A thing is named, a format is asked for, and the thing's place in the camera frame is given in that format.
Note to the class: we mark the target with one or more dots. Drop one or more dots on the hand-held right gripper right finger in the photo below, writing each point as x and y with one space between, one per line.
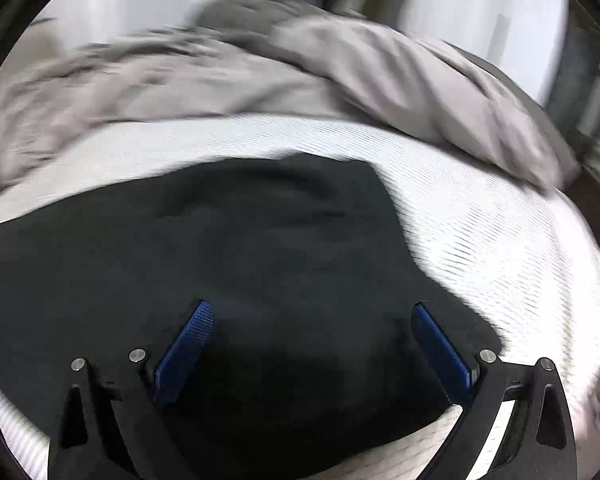
442 355

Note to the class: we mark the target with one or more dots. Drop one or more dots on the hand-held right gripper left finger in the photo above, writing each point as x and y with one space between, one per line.
185 350

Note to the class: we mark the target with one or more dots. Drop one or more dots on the black pants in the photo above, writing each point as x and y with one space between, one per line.
255 260

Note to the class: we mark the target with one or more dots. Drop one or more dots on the bed with honeycomb patterned sheet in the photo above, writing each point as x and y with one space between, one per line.
480 235

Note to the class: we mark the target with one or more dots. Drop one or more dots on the grey duvet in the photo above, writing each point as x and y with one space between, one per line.
230 75

